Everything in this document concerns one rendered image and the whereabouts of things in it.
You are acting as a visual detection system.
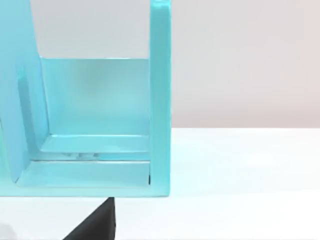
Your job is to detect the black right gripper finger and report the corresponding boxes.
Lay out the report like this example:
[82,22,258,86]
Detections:
[61,196,117,240]

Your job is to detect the light blue rack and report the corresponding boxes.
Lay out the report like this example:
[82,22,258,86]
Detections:
[0,0,173,199]

